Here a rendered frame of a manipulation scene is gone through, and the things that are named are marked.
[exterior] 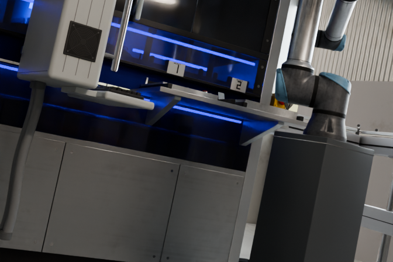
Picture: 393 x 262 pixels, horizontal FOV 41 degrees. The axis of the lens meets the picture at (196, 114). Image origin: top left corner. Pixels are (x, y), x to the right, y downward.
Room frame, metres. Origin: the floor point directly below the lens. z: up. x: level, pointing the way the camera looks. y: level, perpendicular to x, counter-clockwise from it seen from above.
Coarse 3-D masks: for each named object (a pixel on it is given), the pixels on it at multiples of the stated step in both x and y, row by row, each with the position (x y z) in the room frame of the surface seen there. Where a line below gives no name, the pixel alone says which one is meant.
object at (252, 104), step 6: (252, 102) 2.24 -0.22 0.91; (258, 102) 2.25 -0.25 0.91; (252, 108) 2.24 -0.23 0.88; (258, 108) 2.25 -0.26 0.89; (264, 108) 2.26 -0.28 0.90; (270, 108) 2.27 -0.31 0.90; (276, 108) 2.28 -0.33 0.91; (276, 114) 2.28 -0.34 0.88; (282, 114) 2.29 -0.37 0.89; (288, 114) 2.30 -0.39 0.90; (294, 114) 2.31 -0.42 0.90
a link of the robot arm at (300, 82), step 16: (304, 0) 1.82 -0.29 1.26; (320, 0) 1.82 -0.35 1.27; (304, 16) 1.82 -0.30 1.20; (304, 32) 1.82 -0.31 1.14; (304, 48) 1.82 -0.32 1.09; (288, 64) 1.83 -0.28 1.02; (304, 64) 1.82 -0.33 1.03; (288, 80) 1.82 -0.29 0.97; (304, 80) 1.81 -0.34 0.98; (288, 96) 1.83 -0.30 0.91; (304, 96) 1.82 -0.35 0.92
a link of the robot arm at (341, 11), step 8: (336, 0) 1.94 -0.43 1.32; (344, 0) 1.89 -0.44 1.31; (352, 0) 1.88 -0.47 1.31; (336, 8) 1.96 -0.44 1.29; (344, 8) 1.94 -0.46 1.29; (352, 8) 1.95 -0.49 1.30; (336, 16) 2.00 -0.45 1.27; (344, 16) 1.98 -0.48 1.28; (328, 24) 2.08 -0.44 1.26; (336, 24) 2.03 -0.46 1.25; (344, 24) 2.03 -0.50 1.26; (320, 32) 2.17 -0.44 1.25; (328, 32) 2.11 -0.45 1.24; (336, 32) 2.08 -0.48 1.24; (320, 40) 2.16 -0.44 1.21; (328, 40) 2.14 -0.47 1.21; (336, 40) 2.13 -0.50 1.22; (344, 40) 2.15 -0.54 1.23; (320, 48) 2.21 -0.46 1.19; (328, 48) 2.18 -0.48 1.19; (336, 48) 2.17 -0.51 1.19
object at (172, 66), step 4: (168, 64) 2.48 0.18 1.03; (172, 64) 2.49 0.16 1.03; (176, 64) 2.50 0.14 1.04; (180, 64) 2.50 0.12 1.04; (184, 64) 2.51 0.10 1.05; (168, 68) 2.48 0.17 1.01; (172, 68) 2.49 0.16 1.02; (176, 68) 2.50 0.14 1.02; (180, 68) 2.50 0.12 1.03; (184, 68) 2.51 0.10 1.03; (168, 72) 2.49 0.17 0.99; (172, 72) 2.49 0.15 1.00; (176, 72) 2.50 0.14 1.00; (180, 72) 2.51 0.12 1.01
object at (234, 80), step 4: (232, 80) 2.61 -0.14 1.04; (236, 80) 2.62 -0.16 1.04; (240, 80) 2.62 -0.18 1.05; (232, 84) 2.61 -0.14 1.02; (236, 84) 2.62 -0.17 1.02; (244, 84) 2.63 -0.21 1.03; (232, 88) 2.61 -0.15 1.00; (240, 88) 2.63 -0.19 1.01; (244, 88) 2.64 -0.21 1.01; (244, 92) 2.64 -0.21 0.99
